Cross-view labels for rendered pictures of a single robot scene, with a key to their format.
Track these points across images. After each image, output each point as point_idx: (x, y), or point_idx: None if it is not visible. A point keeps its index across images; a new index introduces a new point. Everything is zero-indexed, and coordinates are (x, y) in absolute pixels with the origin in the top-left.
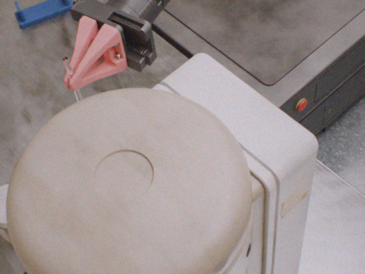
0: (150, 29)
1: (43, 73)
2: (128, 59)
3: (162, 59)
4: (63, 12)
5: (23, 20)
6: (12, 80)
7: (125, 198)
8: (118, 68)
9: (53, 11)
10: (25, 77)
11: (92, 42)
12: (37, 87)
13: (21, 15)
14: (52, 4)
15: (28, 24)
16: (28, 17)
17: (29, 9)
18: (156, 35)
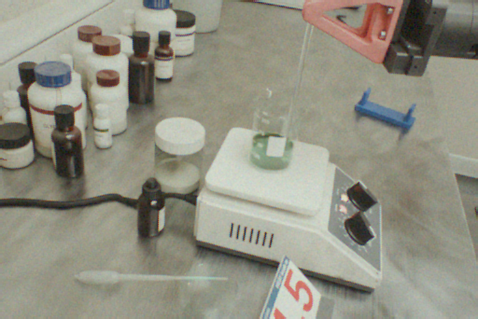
0: (442, 10)
1: (331, 134)
2: (389, 48)
3: (441, 205)
4: (396, 124)
5: (361, 104)
6: (306, 121)
7: None
8: (370, 50)
9: (390, 117)
10: (316, 127)
11: (371, 3)
12: (316, 136)
13: (363, 97)
14: (394, 114)
15: (362, 109)
16: (367, 106)
17: (374, 104)
18: (456, 189)
